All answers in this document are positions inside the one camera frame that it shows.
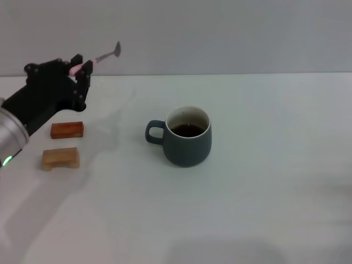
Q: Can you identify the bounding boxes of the dark coffee liquid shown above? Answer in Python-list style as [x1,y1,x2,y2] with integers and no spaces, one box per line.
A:
[170,124,206,138]

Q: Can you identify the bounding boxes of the light wooden spoon rest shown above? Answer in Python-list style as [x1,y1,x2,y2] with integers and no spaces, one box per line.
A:
[41,147,81,172]

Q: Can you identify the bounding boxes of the reddish brown wooden block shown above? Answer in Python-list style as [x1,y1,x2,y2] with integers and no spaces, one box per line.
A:
[51,121,85,140]

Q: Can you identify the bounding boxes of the pink handled metal spoon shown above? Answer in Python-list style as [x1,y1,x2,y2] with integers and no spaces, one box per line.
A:
[68,41,122,76]

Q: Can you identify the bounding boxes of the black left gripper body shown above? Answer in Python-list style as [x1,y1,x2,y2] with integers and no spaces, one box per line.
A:
[1,58,80,136]

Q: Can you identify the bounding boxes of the grey ceramic mug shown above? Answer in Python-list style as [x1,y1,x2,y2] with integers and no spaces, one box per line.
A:
[145,106,213,168]

